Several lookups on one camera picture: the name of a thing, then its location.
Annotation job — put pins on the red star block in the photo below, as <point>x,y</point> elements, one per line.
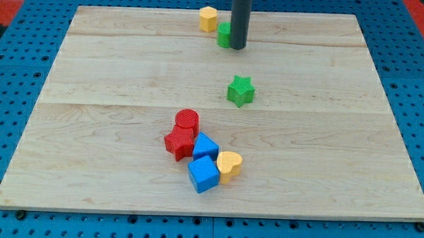
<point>180,142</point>

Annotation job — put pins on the green star block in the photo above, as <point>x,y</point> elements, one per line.
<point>240,91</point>

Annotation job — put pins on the red cylinder block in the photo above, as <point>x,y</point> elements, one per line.
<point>188,119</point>

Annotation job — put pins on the blue triangle block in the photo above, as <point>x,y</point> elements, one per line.
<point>205,146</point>

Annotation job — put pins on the yellow heart block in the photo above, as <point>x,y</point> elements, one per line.
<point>229,165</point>

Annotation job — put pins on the blue cube block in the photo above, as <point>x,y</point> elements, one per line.
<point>203,174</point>

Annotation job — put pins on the green cylinder block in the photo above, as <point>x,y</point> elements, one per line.
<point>223,35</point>

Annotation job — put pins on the yellow hexagon block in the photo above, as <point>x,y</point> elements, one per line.
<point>208,20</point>

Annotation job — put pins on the light wooden board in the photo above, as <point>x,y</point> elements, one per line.
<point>318,142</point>

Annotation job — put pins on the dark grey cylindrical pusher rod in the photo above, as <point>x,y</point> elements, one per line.
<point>240,13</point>

